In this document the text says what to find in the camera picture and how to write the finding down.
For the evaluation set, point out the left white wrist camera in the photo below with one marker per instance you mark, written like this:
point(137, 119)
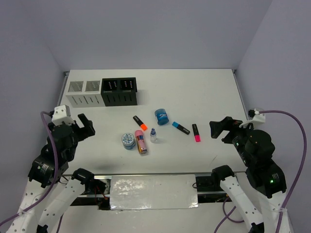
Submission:
point(62, 116)

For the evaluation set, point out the white slotted container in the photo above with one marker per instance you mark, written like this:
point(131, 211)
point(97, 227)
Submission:
point(84, 94)

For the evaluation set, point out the blue slime jar patterned lid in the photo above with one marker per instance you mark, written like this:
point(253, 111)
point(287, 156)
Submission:
point(128, 141)

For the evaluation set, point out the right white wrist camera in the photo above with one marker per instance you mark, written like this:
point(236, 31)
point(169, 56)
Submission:
point(255, 118)

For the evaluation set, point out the pink highlighter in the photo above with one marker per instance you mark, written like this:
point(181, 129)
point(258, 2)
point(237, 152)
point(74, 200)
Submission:
point(196, 133)

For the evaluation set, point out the silver foil cover plate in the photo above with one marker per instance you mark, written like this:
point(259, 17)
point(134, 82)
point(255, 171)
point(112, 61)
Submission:
point(153, 192)

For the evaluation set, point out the metal table rail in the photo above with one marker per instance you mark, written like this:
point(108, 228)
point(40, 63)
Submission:
point(151, 174)

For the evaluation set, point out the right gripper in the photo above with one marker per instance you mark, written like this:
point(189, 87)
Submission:
point(228, 122)

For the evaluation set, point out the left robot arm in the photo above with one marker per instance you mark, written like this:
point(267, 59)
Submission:
point(35, 215)

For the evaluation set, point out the black slotted container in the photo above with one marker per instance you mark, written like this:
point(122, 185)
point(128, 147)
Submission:
point(119, 91)

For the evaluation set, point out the blue highlighter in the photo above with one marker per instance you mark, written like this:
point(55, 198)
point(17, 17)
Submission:
point(181, 128)

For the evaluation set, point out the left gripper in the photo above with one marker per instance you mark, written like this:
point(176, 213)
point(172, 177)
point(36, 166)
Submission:
point(88, 130)

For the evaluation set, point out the small blue cap bottle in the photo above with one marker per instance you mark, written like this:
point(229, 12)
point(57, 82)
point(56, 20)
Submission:
point(153, 136)

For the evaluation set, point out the pink cap glue tube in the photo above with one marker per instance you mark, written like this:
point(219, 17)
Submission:
point(142, 148)

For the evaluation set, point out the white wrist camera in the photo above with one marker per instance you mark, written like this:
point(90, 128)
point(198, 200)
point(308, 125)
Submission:
point(62, 116)
point(255, 118)

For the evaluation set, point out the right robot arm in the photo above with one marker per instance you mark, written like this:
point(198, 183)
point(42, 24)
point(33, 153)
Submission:
point(255, 148)

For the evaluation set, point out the orange highlighter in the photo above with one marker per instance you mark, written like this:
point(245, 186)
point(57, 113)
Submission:
point(140, 123)

